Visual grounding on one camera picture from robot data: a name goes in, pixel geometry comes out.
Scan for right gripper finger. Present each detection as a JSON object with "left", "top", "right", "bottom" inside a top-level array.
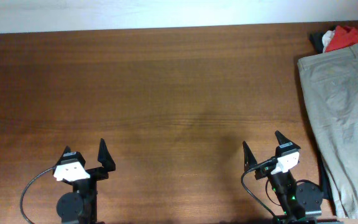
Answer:
[
  {"left": 242, "top": 141, "right": 257, "bottom": 172},
  {"left": 275, "top": 131, "right": 300, "bottom": 149}
]

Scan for khaki shorts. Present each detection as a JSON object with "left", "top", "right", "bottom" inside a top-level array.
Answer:
[{"left": 298, "top": 44, "right": 358, "bottom": 219}]

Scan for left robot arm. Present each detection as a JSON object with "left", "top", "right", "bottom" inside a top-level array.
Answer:
[{"left": 53, "top": 139, "right": 116, "bottom": 224}]

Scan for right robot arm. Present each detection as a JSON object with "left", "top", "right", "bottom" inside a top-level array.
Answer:
[{"left": 241, "top": 131, "right": 323, "bottom": 223}]

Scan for black garment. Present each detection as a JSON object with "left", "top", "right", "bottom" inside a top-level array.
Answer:
[{"left": 309, "top": 32, "right": 333, "bottom": 200}]

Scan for white cloth piece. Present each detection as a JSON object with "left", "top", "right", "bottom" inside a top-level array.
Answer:
[{"left": 322, "top": 30, "right": 336, "bottom": 53}]

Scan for red garment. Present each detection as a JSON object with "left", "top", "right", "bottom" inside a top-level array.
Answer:
[{"left": 325, "top": 26, "right": 358, "bottom": 52}]

